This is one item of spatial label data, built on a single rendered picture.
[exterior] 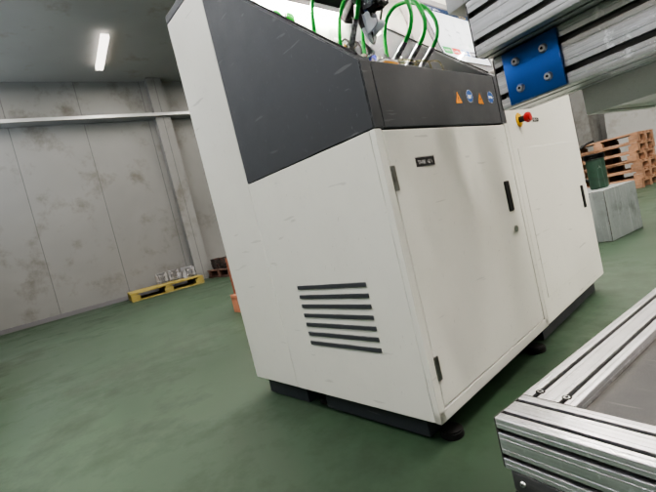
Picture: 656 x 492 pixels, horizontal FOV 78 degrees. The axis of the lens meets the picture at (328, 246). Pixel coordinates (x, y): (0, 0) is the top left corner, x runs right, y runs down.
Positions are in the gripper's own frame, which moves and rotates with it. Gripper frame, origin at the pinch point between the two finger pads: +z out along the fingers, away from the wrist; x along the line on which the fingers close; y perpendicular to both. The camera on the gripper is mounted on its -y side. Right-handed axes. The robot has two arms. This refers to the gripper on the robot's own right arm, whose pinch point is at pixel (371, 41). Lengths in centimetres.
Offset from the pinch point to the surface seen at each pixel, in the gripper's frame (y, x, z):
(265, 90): -14.6, -35.0, 11.3
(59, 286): -812, 2, 55
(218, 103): -42, -35, 5
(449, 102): 21.7, 0.3, 27.9
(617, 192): 1, 242, 82
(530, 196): 22, 41, 61
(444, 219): 22, -15, 59
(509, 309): 22, 9, 92
